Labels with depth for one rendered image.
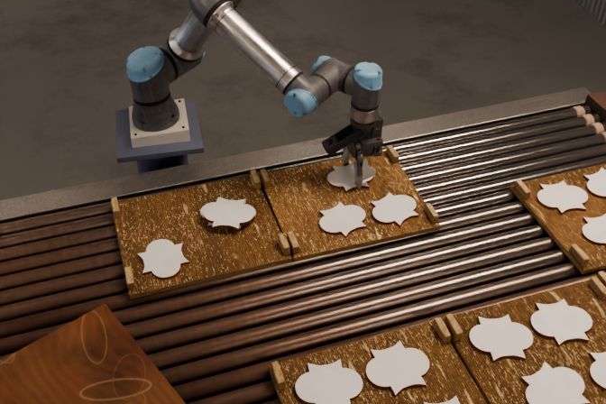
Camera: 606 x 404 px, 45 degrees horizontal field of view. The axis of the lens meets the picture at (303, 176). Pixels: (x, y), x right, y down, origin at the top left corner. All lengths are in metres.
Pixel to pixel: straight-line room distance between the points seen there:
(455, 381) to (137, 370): 0.67
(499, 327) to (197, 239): 0.78
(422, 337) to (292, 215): 0.50
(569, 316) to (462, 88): 2.63
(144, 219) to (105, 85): 2.41
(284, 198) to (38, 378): 0.82
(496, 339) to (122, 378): 0.82
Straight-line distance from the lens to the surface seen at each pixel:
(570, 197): 2.16
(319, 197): 2.03
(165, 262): 1.86
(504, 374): 1.70
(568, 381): 1.72
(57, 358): 1.60
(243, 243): 1.90
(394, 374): 1.64
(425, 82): 4.32
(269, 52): 1.88
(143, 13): 5.07
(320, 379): 1.62
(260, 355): 1.69
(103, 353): 1.58
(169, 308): 1.80
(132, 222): 1.99
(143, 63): 2.26
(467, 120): 2.42
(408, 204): 2.01
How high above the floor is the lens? 2.27
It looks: 40 degrees down
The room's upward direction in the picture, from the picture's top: 1 degrees clockwise
